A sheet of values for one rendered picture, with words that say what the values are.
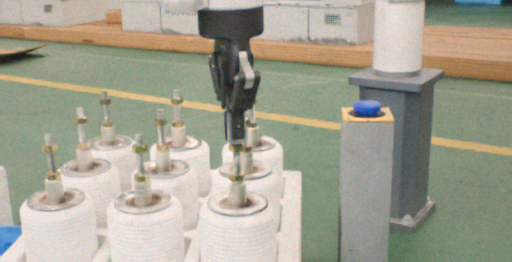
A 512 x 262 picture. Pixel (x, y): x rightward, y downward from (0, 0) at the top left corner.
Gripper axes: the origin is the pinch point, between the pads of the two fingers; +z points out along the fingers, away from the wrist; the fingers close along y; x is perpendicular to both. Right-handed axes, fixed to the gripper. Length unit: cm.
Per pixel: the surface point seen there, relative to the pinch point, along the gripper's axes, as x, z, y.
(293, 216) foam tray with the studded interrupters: -11.0, 17.3, 8.5
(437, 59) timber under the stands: -134, 29, 149
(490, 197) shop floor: -70, 35, 38
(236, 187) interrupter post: 0.4, 7.4, -1.0
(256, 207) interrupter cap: -1.7, 9.9, -2.3
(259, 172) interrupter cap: -6.1, 9.9, 8.8
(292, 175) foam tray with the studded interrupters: -17.3, 17.3, 23.6
